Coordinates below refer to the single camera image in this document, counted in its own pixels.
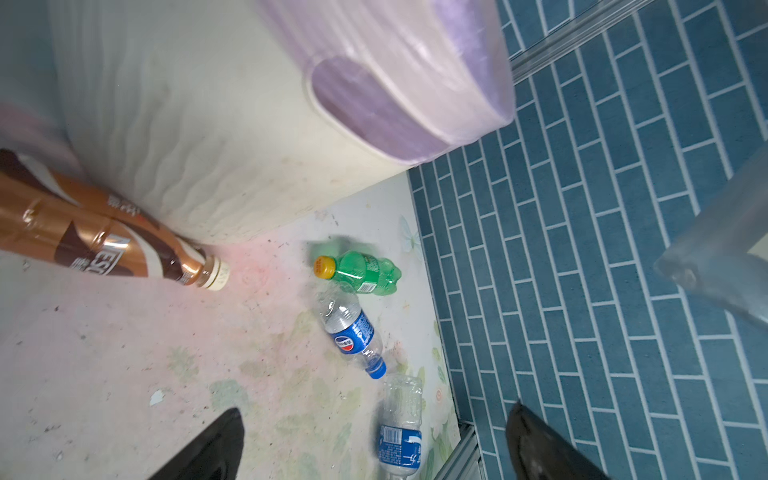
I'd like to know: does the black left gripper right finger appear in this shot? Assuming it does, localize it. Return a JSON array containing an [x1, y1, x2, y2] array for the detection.
[[505, 401, 609, 480]]

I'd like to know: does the white bin with pink liner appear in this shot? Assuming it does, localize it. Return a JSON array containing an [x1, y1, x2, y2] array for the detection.
[[48, 1, 515, 244]]

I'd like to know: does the brown drink bottle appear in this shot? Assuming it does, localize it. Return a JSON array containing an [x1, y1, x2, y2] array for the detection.
[[1, 149, 231, 291]]

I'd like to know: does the frosted clear tall bottle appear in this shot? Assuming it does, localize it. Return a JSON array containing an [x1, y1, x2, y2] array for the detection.
[[655, 145, 767, 327]]

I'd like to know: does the green soda bottle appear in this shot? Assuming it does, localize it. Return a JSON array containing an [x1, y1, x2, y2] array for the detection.
[[313, 251, 402, 296]]

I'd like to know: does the clear bottle blue cap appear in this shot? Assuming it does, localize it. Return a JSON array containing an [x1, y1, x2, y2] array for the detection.
[[318, 290, 387, 380]]

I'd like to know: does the water bottle blue label white cap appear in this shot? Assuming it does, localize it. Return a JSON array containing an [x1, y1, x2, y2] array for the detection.
[[377, 374, 423, 479]]

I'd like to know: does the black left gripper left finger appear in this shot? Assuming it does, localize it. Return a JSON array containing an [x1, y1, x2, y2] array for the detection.
[[150, 407, 245, 480]]

